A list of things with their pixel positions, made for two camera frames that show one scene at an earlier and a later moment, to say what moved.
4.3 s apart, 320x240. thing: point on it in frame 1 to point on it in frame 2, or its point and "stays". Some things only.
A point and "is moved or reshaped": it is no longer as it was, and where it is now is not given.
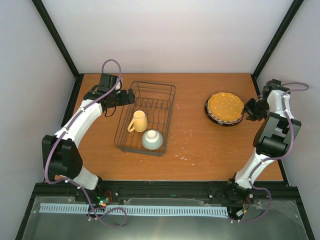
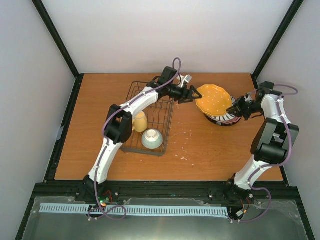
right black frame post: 285,22 stays
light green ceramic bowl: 152,139 stays
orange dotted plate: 225,106 is moved or reshaped
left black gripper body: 117,101 to 178,95
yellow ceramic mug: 139,123 stays
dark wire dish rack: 145,125 stays
